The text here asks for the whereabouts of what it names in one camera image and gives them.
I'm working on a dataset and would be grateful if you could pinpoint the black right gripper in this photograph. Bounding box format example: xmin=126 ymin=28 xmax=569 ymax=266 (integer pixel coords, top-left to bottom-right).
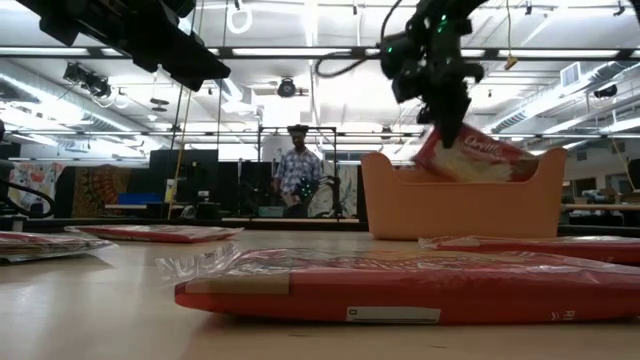
xmin=392 ymin=19 xmax=485 ymax=150

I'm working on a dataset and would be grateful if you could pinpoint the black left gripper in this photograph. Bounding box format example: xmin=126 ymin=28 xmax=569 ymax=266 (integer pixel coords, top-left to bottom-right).
xmin=14 ymin=0 xmax=232 ymax=94

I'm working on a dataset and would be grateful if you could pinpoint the red Orville popcorn bag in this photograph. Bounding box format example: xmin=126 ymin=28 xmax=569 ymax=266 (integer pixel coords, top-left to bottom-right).
xmin=63 ymin=223 xmax=245 ymax=245
xmin=155 ymin=243 xmax=640 ymax=327
xmin=418 ymin=233 xmax=640 ymax=266
xmin=412 ymin=123 xmax=541 ymax=184
xmin=0 ymin=229 xmax=117 ymax=265

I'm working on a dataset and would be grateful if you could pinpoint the orange plastic basket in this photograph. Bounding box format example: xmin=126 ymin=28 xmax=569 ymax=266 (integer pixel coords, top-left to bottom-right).
xmin=359 ymin=146 xmax=569 ymax=241

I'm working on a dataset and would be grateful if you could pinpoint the black ceiling mounted device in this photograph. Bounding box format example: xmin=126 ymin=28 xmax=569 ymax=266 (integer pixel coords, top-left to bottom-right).
xmin=62 ymin=62 xmax=112 ymax=99

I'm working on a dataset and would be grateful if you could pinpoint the black monitor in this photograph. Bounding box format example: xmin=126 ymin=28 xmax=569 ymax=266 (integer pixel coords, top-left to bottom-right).
xmin=148 ymin=148 xmax=220 ymax=219

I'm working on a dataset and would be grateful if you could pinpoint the white ceiling air vent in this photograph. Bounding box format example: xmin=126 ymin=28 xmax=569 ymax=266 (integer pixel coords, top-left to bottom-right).
xmin=559 ymin=62 xmax=582 ymax=89

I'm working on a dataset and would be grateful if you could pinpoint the blue box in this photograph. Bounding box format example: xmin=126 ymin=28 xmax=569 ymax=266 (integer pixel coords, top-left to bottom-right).
xmin=117 ymin=192 xmax=164 ymax=206

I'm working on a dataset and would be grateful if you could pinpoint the person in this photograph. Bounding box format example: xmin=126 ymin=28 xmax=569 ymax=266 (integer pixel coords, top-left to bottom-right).
xmin=272 ymin=123 xmax=324 ymax=219

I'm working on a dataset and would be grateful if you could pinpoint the brown patterned fabric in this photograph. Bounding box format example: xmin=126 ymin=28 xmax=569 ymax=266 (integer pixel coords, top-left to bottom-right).
xmin=69 ymin=164 xmax=132 ymax=217

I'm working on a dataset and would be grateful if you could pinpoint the background wooden table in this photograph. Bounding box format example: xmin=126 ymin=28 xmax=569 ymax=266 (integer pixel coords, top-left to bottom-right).
xmin=562 ymin=202 xmax=640 ymax=212

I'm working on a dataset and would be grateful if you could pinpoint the colourful floral fabric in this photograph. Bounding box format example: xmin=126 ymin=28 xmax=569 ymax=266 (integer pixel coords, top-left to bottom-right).
xmin=7 ymin=160 xmax=66 ymax=214

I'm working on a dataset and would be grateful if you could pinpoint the black overhead frame beam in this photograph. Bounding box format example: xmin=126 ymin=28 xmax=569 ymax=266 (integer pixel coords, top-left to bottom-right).
xmin=0 ymin=44 xmax=640 ymax=59

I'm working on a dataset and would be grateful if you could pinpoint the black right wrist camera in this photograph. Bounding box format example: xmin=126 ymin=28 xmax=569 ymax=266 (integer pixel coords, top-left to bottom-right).
xmin=379 ymin=32 xmax=419 ymax=76

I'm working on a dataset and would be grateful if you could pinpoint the round black overhead camera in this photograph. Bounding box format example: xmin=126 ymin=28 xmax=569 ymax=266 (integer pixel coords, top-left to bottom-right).
xmin=277 ymin=77 xmax=298 ymax=99

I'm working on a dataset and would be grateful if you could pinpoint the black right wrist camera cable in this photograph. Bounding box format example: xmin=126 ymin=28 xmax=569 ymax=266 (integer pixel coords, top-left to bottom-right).
xmin=313 ymin=0 xmax=404 ymax=79

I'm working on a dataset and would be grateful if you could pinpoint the black background metal frame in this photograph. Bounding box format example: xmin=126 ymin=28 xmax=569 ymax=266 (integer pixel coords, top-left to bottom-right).
xmin=257 ymin=125 xmax=339 ymax=220

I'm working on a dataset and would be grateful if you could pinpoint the black aluminium table frame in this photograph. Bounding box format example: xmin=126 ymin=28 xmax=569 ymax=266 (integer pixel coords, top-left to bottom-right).
xmin=0 ymin=214 xmax=640 ymax=237

